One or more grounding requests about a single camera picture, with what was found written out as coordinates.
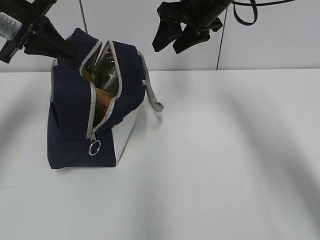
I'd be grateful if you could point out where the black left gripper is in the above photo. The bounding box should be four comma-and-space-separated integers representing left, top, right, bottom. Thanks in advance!
0, 0, 75, 63

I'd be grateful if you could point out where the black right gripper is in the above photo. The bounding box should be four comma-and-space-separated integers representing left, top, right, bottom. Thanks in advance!
152, 0, 232, 54

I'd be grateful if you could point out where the yellow banana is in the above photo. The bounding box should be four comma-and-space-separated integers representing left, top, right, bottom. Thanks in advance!
82, 69, 94, 79

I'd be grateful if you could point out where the navy blue lunch bag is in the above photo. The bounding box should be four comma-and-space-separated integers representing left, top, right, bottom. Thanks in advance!
47, 29, 164, 169

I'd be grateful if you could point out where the brown bread roll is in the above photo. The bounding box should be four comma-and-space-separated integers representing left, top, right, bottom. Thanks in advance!
94, 88, 114, 122

